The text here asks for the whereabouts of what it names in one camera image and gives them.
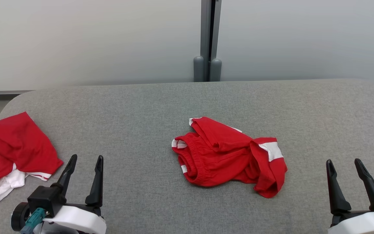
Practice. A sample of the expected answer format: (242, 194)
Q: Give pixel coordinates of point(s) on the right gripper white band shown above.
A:
(362, 226)

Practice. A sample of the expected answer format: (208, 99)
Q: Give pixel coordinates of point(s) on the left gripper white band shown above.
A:
(76, 219)

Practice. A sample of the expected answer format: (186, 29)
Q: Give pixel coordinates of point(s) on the red shirt with white sleeves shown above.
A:
(11, 143)

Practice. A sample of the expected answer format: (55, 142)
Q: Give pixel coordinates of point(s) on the red shorts with white patches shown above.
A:
(219, 159)

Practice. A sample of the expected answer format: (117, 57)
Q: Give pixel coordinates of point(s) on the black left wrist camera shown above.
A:
(44, 198)

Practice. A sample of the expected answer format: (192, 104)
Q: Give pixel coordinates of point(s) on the grey rounded post foot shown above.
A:
(198, 70)
(216, 71)

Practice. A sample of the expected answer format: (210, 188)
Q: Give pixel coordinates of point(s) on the grey metal partition post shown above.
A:
(205, 29)

